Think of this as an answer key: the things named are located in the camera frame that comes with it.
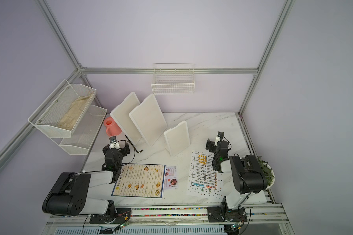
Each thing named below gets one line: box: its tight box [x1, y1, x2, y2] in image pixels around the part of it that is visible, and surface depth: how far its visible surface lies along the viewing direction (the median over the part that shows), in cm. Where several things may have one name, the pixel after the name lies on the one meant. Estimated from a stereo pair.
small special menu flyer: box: [164, 165, 179, 190], surface depth 88 cm
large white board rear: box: [110, 91, 143, 146], surface depth 90 cm
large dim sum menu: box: [111, 163, 167, 199], surface depth 86 cm
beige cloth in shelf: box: [57, 94, 93, 131], surface depth 81 cm
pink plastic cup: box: [103, 116, 123, 137], surface depth 102 cm
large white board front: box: [128, 93, 168, 147], surface depth 92 cm
